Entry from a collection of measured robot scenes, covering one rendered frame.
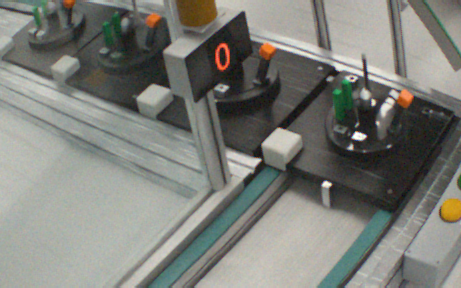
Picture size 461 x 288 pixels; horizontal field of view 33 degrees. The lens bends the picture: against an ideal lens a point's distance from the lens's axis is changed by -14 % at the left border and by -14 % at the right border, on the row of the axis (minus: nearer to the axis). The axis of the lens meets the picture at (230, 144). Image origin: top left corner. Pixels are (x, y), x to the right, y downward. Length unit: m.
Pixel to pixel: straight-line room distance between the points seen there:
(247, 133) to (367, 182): 0.22
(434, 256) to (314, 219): 0.24
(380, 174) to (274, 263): 0.20
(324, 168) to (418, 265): 0.25
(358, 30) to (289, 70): 0.33
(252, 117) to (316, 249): 0.26
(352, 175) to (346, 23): 0.59
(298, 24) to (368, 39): 0.16
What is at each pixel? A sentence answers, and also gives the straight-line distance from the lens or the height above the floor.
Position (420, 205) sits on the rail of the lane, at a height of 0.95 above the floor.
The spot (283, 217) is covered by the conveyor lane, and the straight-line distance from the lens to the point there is 1.31.
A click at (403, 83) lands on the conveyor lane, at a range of 1.46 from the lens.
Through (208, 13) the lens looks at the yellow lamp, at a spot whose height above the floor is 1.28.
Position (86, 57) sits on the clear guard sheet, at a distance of 1.03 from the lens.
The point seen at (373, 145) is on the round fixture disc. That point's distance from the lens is 1.30.
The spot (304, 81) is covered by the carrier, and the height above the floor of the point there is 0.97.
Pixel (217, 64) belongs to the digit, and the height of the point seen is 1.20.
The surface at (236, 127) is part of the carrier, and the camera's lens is 1.39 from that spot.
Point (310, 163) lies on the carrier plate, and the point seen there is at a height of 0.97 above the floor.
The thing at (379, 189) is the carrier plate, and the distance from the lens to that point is 1.26.
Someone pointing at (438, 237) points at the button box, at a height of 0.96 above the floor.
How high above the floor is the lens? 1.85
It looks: 40 degrees down
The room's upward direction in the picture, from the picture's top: 12 degrees counter-clockwise
